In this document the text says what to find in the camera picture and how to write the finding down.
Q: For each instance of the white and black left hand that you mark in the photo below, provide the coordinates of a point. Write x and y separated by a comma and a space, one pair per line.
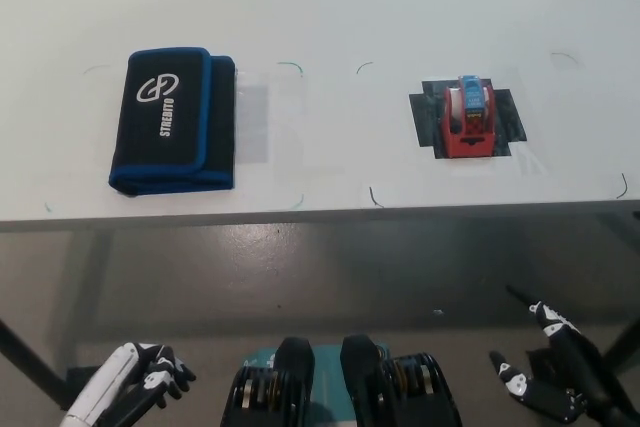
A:
107, 379

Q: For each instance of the black right hand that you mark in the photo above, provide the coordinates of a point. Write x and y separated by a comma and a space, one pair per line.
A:
550, 394

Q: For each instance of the red tape dispenser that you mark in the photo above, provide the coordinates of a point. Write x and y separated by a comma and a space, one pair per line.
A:
470, 119

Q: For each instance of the black blue-trimmed notebook pouch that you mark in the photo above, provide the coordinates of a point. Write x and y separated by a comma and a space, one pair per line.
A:
167, 119

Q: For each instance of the black tape patch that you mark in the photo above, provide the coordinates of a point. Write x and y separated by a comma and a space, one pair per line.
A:
507, 114

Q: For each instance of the black table leg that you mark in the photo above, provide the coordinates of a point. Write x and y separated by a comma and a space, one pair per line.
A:
30, 362
622, 337

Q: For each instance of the black ribbed robot body block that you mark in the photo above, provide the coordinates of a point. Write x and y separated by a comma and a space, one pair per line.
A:
400, 392
270, 389

